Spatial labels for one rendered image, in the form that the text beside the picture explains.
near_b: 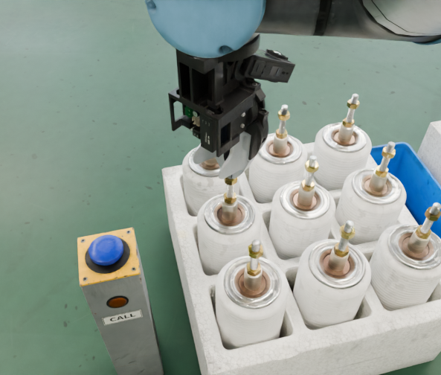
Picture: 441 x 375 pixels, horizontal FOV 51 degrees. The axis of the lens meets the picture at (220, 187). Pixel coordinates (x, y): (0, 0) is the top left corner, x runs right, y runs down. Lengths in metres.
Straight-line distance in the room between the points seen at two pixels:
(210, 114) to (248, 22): 0.19
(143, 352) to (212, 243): 0.19
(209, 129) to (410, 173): 0.65
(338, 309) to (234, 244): 0.16
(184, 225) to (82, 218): 0.34
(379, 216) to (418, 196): 0.32
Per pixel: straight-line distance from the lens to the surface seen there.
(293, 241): 0.72
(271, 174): 0.76
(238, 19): 0.30
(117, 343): 0.70
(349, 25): 0.33
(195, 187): 0.75
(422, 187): 1.04
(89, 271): 0.57
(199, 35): 0.31
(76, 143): 1.22
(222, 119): 0.47
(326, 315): 0.67
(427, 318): 0.73
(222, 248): 0.67
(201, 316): 0.67
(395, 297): 0.72
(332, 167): 0.82
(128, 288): 0.58
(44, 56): 1.59
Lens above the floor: 0.78
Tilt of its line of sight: 47 degrees down
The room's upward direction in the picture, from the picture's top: straight up
